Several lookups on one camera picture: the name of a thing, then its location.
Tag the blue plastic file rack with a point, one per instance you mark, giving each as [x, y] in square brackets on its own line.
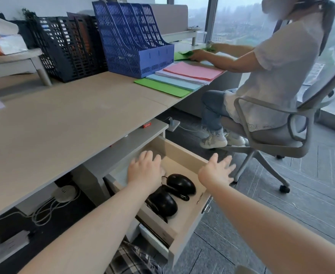
[133, 54]

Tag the white floor power strip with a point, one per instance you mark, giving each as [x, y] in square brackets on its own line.
[173, 125]

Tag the black plastic file rack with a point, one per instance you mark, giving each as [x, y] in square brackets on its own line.
[70, 48]

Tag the person's right forearm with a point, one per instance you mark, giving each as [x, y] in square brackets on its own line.
[270, 233]

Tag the person's right hand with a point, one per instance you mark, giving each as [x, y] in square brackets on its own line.
[214, 174]

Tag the person's left forearm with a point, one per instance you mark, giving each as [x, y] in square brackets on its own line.
[84, 236]

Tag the open wooden drawer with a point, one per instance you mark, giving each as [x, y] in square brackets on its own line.
[181, 222]

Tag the person's left hand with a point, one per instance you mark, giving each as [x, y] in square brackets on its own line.
[143, 174]

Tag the round white power hub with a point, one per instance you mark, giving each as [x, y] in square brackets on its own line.
[64, 194]

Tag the person's plaid clothing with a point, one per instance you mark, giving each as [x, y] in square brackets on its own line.
[133, 261]

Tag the person's right middle finger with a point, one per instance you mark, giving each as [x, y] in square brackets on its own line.
[230, 167]

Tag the dark window frame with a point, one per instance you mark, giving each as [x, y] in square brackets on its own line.
[211, 17]

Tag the person's right thumb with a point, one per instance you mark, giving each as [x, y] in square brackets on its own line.
[212, 160]

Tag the white monitor riser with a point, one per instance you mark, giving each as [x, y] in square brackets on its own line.
[19, 64]
[181, 32]

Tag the grey drawer cabinet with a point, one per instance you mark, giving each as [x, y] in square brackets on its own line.
[121, 148]

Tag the green paper folder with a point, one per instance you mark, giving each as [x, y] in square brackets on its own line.
[161, 87]

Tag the grey office chair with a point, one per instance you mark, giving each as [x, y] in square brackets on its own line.
[273, 138]

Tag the red cabinet label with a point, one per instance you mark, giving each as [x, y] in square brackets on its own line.
[147, 125]

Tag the metal drawer lock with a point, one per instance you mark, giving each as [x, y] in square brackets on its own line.
[207, 206]

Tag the black computer mouse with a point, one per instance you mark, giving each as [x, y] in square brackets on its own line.
[163, 202]
[181, 184]

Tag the light blue paper sheet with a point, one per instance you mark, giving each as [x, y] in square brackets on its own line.
[184, 84]

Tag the green paper sheets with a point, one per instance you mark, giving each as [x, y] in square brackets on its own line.
[184, 55]

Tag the pink paper sheet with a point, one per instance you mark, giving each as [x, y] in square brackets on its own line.
[193, 71]

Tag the person's left thumb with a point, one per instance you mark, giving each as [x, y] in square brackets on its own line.
[161, 171]

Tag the grey desk partition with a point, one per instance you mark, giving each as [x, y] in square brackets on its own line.
[170, 17]

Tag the white tissue pack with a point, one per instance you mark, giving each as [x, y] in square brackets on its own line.
[2, 37]

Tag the white paper stack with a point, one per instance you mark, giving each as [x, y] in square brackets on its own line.
[167, 74]

